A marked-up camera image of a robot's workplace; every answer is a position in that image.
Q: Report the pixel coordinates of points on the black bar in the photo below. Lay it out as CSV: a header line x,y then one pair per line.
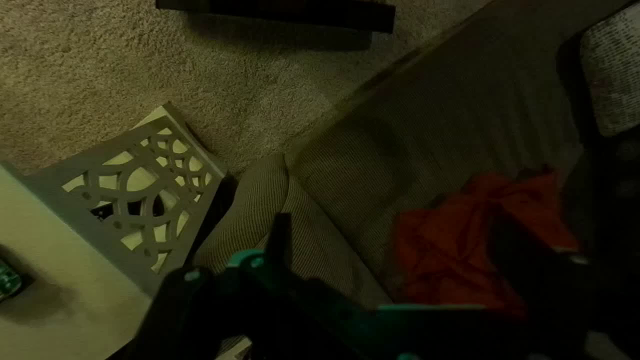
x,y
301,10

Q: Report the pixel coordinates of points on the orange cloth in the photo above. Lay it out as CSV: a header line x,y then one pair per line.
x,y
447,246

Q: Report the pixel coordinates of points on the green toy car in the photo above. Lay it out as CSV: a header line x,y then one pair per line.
x,y
9,281

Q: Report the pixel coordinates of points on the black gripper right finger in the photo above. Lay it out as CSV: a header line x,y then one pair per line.
x,y
523,252

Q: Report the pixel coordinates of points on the grey patterned pillow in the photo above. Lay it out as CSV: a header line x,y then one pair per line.
x,y
612,67

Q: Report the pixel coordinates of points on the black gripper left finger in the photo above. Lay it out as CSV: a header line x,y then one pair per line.
x,y
280,241

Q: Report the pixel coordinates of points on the beige fabric couch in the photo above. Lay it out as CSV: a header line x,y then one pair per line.
x,y
467,100

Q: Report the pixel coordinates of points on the white lattice side table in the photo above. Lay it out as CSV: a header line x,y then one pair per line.
x,y
53,266

